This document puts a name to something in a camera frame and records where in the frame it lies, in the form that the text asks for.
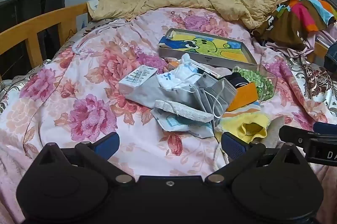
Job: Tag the pink satin cloth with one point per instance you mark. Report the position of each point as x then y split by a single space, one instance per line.
287 47

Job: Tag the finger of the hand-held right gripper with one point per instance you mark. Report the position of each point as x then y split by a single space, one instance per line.
326 128
295 134

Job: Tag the grey face mask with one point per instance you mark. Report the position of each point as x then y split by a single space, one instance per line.
210 92

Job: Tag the teal striped sock packet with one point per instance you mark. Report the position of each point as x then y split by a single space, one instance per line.
181 127

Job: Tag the cartoon print towel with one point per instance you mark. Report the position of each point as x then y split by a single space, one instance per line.
208 45

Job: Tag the clear bag of green beads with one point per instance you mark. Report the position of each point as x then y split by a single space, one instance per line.
260 82

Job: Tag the dark blue object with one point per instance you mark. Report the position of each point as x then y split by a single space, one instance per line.
331 55

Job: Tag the white carton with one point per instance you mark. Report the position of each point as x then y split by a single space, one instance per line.
137 79

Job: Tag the white cloth with blue print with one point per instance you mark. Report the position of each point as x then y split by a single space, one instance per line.
179 76

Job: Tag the colourful striped brown garment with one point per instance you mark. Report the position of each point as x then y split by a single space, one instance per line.
297 16

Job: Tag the wooden bed rail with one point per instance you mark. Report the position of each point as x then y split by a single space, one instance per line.
31 26

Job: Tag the yellow sock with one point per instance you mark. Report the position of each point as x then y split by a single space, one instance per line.
250 127

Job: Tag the orange band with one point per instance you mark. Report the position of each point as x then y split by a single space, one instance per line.
244 97

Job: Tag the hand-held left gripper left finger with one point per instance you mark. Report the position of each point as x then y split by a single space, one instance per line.
108 145

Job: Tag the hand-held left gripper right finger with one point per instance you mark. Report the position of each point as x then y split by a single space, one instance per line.
231 147

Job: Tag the white and orange packet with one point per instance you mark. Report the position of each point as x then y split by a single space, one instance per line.
208 71

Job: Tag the grey box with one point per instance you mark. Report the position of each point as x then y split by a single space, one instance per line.
171 54

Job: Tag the grey cloth pouch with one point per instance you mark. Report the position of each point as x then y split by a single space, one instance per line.
147 94

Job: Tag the white textured insole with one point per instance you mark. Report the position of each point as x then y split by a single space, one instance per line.
181 112

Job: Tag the pink floral bedsheet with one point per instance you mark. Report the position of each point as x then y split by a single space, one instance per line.
79 82

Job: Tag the dark cabinet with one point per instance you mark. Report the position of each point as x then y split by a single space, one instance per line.
39 3

